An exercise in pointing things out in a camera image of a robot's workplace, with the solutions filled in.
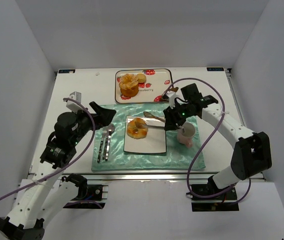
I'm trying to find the steel serving tongs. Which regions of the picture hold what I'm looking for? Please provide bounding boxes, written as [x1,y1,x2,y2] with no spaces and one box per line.
[135,111,167,131]

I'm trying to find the glazed ring bread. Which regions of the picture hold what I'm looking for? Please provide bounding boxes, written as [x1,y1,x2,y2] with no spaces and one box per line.
[126,117,148,139]

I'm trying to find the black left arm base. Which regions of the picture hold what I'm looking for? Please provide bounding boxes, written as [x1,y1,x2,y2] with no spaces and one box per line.
[60,174,109,209]

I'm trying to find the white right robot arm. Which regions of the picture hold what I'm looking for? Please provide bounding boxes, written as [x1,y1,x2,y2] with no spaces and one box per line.
[162,83,272,199]

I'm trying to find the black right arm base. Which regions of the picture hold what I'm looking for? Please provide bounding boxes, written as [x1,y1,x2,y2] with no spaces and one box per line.
[185,183,240,212]

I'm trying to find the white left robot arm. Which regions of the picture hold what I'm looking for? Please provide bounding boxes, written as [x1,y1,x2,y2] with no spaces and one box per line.
[0,101,116,240]

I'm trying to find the tall orange muffin bread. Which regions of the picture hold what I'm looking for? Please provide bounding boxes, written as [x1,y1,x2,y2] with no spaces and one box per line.
[119,74,139,97]

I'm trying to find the steel fork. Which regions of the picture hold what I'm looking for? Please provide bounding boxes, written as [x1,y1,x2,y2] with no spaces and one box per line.
[97,126,107,163]

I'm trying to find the steel spoon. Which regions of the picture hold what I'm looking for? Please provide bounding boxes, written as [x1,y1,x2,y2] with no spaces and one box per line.
[103,123,115,162]

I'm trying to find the pink ceramic mug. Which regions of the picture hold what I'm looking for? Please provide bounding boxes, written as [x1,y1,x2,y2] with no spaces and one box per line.
[177,122,196,148]

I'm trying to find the brown chocolate croissant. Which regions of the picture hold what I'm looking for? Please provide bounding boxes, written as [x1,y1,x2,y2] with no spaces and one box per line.
[161,87,179,102]

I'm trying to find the steel table knife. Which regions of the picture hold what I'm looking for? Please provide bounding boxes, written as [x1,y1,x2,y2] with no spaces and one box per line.
[105,134,111,162]

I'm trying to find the white square plate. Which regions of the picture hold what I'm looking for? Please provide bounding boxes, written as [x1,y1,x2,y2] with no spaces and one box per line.
[124,115,166,155]

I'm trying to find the strawberry print tray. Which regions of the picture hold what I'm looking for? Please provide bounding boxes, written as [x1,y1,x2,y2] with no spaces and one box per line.
[115,68,172,104]

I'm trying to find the small round bun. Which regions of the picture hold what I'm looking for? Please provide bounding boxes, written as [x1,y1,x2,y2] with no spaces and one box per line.
[136,73,146,84]

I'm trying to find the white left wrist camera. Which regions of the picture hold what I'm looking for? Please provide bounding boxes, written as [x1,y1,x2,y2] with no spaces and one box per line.
[64,91,82,113]

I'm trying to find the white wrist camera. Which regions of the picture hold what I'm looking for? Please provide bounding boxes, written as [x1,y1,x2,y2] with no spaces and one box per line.
[166,91,178,109]
[64,91,82,113]

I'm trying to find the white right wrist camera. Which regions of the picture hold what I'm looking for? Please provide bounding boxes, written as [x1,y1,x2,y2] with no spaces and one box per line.
[166,91,178,109]

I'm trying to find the aluminium table edge rail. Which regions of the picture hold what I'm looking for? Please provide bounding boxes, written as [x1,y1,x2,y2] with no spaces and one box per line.
[19,171,222,186]

